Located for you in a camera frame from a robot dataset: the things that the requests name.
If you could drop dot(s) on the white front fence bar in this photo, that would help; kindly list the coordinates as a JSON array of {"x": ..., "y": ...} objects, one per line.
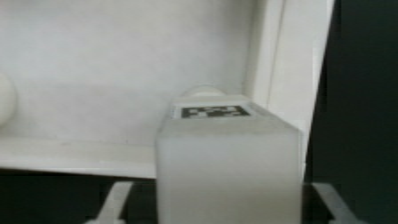
[{"x": 297, "y": 65}]

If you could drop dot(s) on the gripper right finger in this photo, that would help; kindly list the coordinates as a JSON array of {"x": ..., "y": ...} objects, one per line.
[{"x": 323, "y": 206}]

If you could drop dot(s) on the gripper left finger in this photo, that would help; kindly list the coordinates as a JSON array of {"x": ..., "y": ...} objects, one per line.
[{"x": 128, "y": 207}]

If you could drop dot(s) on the white square tabletop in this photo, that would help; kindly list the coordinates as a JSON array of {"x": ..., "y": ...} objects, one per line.
[{"x": 103, "y": 57}]

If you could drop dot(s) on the white table leg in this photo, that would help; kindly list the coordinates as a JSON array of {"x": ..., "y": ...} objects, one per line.
[{"x": 227, "y": 162}]

